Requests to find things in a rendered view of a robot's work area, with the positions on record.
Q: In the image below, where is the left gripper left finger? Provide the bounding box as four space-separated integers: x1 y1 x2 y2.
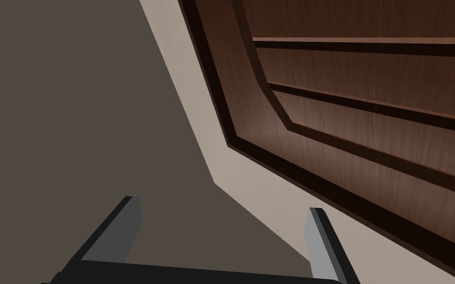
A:
78 195 143 264

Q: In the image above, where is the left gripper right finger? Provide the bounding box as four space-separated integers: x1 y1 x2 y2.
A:
304 207 361 284

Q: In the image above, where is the dark brown wooden door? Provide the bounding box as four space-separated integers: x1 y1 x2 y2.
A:
177 0 455 284

